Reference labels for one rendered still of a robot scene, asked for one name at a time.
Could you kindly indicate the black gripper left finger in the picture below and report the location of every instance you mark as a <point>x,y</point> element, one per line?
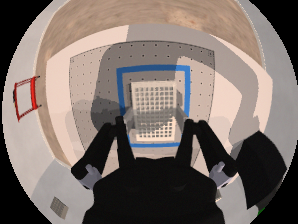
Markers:
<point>89,168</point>

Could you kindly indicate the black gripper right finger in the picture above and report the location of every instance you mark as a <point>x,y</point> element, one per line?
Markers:
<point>221,166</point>

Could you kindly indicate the beige well plate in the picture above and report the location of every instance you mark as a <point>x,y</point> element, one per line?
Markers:
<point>159,119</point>

